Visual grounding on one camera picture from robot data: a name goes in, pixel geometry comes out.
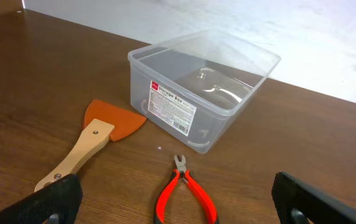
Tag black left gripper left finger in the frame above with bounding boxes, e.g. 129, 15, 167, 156
0, 174, 83, 224

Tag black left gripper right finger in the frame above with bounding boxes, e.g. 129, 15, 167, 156
271, 172, 356, 224

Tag orange scraper wooden handle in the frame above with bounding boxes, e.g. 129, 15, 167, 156
34, 100, 146, 192

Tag red handled cutting pliers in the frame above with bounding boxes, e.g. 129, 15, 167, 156
152, 155, 220, 224

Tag clear plastic storage box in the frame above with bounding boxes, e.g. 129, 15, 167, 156
128, 30, 281, 154

